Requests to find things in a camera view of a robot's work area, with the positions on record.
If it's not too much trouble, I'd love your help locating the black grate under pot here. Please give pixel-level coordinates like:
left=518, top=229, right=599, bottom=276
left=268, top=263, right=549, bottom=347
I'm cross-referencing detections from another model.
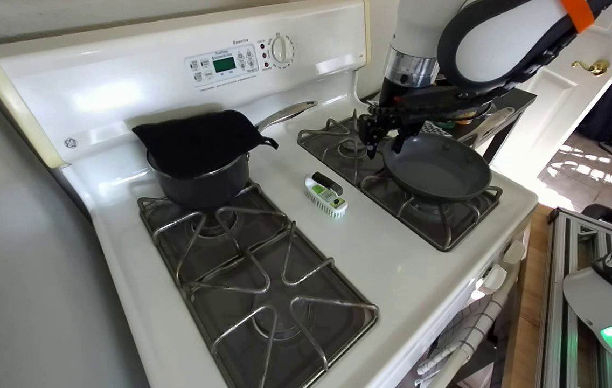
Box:
left=135, top=181, right=381, bottom=388

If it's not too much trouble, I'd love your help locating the brass door handle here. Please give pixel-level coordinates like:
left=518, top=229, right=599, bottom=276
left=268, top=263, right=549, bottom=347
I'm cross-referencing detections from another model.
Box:
left=569, top=57, right=612, bottom=81

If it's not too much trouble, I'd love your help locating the round white stove dial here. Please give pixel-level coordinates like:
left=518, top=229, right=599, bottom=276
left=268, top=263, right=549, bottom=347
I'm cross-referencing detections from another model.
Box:
left=268, top=30, right=297, bottom=72

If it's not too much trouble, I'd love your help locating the black side table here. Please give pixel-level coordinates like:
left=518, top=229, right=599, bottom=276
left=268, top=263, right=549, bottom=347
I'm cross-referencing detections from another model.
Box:
left=454, top=84, right=538, bottom=164

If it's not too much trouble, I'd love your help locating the black saucepan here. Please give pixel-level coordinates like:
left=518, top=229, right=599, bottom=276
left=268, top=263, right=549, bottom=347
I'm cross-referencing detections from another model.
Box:
left=145, top=99, right=319, bottom=213

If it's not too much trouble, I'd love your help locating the white oven door handle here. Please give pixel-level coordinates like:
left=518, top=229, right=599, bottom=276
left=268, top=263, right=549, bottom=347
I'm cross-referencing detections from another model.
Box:
left=399, top=239, right=532, bottom=388

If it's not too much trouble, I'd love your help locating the white green scrub brush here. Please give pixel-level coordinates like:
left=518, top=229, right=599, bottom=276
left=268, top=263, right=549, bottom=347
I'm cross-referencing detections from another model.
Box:
left=302, top=170, right=351, bottom=221

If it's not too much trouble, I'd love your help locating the metal robot mounting frame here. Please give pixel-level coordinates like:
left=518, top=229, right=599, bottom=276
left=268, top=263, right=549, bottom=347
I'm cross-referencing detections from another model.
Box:
left=540, top=208, right=612, bottom=388

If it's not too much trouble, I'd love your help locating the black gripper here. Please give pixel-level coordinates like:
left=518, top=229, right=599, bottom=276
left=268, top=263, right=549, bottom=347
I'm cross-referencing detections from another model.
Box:
left=356, top=78, right=468, bottom=161

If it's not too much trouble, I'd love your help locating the dark grey frying pan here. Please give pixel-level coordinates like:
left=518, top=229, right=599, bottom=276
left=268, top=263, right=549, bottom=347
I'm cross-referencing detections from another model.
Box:
left=380, top=105, right=521, bottom=206

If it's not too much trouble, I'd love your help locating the black grate under pan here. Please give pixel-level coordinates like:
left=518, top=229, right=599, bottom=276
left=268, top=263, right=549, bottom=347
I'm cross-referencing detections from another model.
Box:
left=296, top=115, right=506, bottom=254

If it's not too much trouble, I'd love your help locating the orange cable strap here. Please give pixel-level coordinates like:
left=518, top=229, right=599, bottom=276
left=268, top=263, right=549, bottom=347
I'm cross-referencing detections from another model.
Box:
left=558, top=0, right=599, bottom=33

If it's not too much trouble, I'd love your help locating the green white paper packet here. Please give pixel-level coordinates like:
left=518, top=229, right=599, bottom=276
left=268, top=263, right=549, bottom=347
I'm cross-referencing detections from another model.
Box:
left=421, top=119, right=452, bottom=141

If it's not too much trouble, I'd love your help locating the checked dish towel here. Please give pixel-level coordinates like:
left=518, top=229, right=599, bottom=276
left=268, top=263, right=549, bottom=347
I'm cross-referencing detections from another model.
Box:
left=414, top=289, right=512, bottom=388

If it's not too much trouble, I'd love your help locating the black cloth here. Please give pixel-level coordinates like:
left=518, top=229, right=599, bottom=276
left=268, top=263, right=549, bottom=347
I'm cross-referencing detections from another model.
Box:
left=130, top=109, right=280, bottom=181

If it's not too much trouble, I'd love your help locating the white panel door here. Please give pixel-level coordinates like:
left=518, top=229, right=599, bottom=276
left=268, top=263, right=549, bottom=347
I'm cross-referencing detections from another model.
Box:
left=490, top=0, right=612, bottom=191

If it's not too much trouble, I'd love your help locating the white gas stove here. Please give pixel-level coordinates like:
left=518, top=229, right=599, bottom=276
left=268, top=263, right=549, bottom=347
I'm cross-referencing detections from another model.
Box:
left=0, top=0, right=540, bottom=388

